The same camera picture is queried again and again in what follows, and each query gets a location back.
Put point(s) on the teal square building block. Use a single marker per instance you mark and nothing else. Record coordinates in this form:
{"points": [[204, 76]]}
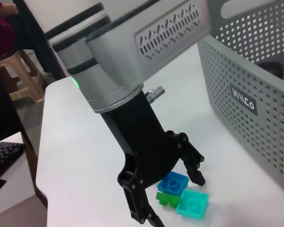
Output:
{"points": [[192, 203]]}

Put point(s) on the green building block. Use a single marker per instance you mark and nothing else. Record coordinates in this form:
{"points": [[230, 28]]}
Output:
{"points": [[166, 198]]}

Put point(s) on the blue square building block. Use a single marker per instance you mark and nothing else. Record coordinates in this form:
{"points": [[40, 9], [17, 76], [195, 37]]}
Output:
{"points": [[172, 183]]}

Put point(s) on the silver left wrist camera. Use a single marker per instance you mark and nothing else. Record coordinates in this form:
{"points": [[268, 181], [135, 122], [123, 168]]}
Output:
{"points": [[156, 35]]}

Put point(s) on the beige plastic stool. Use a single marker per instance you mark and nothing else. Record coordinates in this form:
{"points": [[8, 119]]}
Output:
{"points": [[26, 78]]}

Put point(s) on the white side desk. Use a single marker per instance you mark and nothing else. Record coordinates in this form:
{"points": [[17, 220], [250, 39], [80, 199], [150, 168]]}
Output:
{"points": [[19, 201]]}

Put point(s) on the black partition panel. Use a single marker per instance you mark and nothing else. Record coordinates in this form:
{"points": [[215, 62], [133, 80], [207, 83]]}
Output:
{"points": [[4, 113]]}

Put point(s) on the black vertical post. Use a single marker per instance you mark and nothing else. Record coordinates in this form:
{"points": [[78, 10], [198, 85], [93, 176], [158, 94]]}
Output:
{"points": [[38, 35]]}

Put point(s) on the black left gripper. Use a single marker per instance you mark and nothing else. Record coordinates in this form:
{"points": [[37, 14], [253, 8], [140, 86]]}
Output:
{"points": [[142, 142]]}

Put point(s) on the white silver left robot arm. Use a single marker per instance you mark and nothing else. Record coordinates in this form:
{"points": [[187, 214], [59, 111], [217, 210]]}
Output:
{"points": [[92, 71]]}

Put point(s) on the grey-green perforated storage basket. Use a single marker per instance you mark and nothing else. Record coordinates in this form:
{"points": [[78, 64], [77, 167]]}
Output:
{"points": [[239, 118]]}

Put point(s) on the person in maroon top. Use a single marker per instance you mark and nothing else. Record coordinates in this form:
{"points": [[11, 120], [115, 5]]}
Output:
{"points": [[2, 28]]}

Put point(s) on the black computer keyboard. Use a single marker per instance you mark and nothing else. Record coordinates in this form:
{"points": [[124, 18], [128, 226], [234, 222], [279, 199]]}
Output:
{"points": [[2, 158]]}

